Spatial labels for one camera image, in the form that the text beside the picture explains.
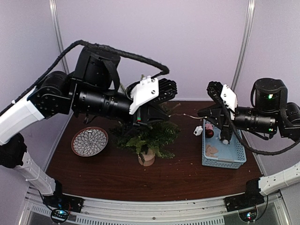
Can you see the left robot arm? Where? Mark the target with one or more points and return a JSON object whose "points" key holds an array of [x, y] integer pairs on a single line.
{"points": [[92, 89]]}

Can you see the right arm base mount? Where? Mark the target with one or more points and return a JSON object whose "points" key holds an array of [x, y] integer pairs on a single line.
{"points": [[250, 198]]}

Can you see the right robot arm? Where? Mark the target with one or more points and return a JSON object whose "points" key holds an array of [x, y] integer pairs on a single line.
{"points": [[269, 113]]}

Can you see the left aluminium corner post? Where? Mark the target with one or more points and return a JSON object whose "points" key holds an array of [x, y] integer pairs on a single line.
{"points": [[57, 31]]}

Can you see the red bauble ornament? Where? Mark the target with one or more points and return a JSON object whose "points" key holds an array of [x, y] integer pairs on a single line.
{"points": [[209, 133]]}

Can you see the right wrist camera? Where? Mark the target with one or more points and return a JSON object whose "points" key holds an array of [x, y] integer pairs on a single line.
{"points": [[223, 94]]}

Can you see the aluminium corner post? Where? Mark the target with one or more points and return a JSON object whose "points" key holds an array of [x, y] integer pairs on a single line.
{"points": [[57, 31], [244, 43]]}

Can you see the beige bow ornament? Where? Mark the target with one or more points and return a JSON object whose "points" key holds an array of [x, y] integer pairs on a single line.
{"points": [[211, 151]]}

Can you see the light blue plastic basket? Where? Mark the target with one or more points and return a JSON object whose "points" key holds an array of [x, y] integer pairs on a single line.
{"points": [[230, 156]]}

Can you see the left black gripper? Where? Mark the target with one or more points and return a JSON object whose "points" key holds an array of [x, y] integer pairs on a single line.
{"points": [[145, 114]]}

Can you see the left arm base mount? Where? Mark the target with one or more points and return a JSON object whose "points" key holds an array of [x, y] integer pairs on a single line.
{"points": [[63, 201]]}

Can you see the small green christmas tree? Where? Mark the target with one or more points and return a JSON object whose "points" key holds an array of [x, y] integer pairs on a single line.
{"points": [[149, 141]]}

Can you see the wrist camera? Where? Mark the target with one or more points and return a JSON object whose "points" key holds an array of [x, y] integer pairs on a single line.
{"points": [[223, 94], [150, 90]]}

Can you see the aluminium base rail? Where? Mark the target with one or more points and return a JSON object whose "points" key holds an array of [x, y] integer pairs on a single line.
{"points": [[208, 211]]}

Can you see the right aluminium corner post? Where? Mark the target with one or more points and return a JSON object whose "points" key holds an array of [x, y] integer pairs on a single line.
{"points": [[244, 43]]}

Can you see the pink ornament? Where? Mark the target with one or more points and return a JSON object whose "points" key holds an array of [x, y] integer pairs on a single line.
{"points": [[208, 126]]}

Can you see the patterned ceramic plate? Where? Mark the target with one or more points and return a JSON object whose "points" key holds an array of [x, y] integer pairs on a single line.
{"points": [[89, 141]]}

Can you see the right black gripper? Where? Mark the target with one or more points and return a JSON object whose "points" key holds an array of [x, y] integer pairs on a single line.
{"points": [[223, 122]]}

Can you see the white cotton ornament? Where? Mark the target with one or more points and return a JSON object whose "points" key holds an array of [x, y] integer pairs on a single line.
{"points": [[226, 142]]}

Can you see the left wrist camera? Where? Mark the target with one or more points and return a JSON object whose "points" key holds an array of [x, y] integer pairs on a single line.
{"points": [[150, 90]]}

